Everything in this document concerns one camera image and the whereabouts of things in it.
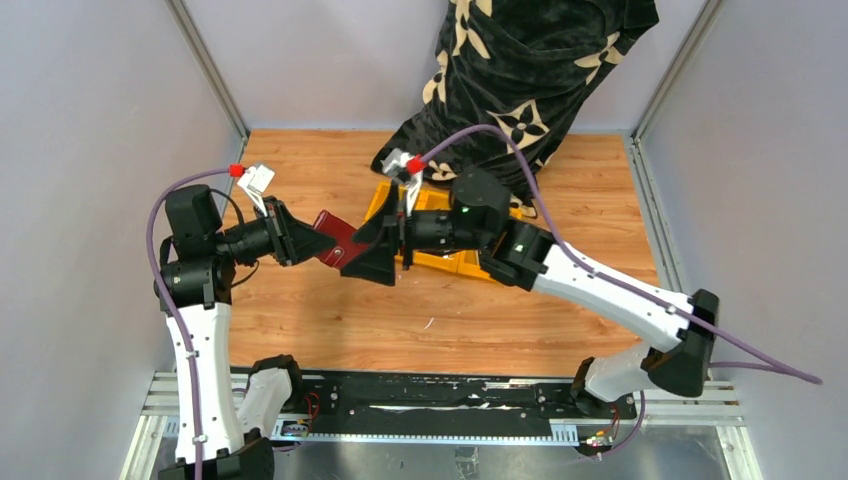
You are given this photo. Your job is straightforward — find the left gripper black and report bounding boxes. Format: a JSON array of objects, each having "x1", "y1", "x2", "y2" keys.
[{"x1": 213, "y1": 196, "x2": 337, "y2": 266}]

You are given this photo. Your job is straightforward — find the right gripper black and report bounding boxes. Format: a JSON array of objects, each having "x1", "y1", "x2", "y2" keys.
[{"x1": 340, "y1": 180, "x2": 489, "y2": 286}]

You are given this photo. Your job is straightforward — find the red leather card holder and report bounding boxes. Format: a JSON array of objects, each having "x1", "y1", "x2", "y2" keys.
[{"x1": 313, "y1": 210, "x2": 368, "y2": 270}]

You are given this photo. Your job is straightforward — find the yellow three-compartment bin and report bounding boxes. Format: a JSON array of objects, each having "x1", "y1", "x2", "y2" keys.
[{"x1": 342, "y1": 180, "x2": 524, "y2": 286}]

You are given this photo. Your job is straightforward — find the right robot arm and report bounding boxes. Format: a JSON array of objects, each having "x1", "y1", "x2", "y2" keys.
[{"x1": 341, "y1": 168, "x2": 718, "y2": 418}]

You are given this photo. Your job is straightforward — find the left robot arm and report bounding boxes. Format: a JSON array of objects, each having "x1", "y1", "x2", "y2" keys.
[{"x1": 153, "y1": 185, "x2": 336, "y2": 479}]

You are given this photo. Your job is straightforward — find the black floral blanket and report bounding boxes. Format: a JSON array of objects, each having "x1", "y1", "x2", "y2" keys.
[{"x1": 371, "y1": 0, "x2": 659, "y2": 218}]

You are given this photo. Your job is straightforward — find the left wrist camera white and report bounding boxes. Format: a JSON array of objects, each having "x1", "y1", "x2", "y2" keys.
[{"x1": 236, "y1": 163, "x2": 275, "y2": 217}]

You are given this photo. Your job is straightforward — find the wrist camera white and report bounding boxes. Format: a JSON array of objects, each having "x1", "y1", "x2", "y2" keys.
[
  {"x1": 236, "y1": 163, "x2": 275, "y2": 217},
  {"x1": 382, "y1": 148, "x2": 425, "y2": 216}
]

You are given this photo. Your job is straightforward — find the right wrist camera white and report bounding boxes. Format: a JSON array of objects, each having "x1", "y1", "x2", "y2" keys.
[{"x1": 382, "y1": 148, "x2": 425, "y2": 216}]

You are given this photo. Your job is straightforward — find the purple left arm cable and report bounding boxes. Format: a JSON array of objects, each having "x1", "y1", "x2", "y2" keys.
[{"x1": 145, "y1": 163, "x2": 313, "y2": 480}]

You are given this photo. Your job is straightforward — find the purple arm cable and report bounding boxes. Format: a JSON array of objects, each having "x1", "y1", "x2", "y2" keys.
[
  {"x1": 407, "y1": 123, "x2": 824, "y2": 458},
  {"x1": 145, "y1": 163, "x2": 313, "y2": 480}
]

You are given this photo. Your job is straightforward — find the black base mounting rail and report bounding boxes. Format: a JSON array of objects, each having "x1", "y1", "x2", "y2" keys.
[{"x1": 275, "y1": 370, "x2": 638, "y2": 447}]

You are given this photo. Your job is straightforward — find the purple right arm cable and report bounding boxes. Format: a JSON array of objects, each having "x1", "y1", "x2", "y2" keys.
[{"x1": 407, "y1": 123, "x2": 824, "y2": 458}]

